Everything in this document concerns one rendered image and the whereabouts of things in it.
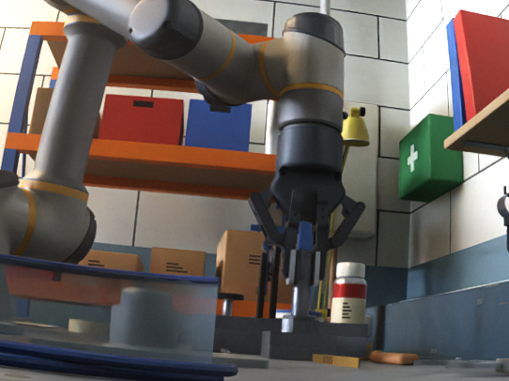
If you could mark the black wall fixture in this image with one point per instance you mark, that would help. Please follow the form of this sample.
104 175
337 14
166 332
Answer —
504 214

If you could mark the tall brown cardboard box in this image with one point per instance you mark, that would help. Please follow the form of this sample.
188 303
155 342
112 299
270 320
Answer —
238 266

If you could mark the small silver cylinder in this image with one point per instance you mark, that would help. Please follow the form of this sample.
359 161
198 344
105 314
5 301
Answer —
287 322

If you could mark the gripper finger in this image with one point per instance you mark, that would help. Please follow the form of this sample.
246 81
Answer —
266 222
346 222

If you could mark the clear container with blue lid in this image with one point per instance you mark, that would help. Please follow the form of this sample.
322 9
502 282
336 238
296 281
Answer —
119 310

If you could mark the orange oblong block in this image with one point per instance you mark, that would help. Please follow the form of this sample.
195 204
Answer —
393 357

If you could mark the black round stool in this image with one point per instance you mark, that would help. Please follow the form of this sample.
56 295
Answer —
230 297

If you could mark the blue flat tray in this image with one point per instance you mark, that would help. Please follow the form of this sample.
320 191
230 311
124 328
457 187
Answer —
119 363

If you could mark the red storage box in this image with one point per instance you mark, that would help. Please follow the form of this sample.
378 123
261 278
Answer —
139 121

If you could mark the grey cylinder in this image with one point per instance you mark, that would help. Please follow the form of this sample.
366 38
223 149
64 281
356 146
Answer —
141 318

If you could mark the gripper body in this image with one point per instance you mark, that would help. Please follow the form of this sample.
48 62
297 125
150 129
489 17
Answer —
310 151

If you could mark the dark grey mould base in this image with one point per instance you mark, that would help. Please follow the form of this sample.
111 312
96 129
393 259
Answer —
318 337

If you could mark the grey ceiling pipe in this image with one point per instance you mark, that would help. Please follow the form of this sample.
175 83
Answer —
325 7

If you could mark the blue binder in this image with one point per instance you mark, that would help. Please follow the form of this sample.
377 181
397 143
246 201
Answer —
455 79

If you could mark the green first aid box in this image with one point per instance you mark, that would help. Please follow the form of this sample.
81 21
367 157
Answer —
429 159

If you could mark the blue low cabinet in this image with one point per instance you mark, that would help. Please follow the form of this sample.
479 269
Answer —
449 322

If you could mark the yellow flat tag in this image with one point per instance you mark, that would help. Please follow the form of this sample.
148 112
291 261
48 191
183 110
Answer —
336 360

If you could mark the blue storage box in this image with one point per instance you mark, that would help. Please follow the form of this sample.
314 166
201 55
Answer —
218 127

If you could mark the orange and blue shelf unit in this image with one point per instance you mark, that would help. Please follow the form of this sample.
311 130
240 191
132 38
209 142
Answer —
179 159

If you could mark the white bottle with red label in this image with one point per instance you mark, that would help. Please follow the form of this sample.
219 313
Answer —
350 296

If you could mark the yellow desk lamp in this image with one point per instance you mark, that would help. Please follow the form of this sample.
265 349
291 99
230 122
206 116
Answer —
354 127

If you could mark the beige tape roll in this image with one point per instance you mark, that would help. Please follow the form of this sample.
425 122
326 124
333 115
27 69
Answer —
88 326

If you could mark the wooden wall shelf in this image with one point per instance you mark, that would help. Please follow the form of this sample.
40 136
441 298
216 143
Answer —
483 127

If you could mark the red binder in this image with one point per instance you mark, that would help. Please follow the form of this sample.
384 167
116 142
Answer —
483 59

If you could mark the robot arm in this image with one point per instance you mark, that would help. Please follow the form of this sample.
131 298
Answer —
238 59

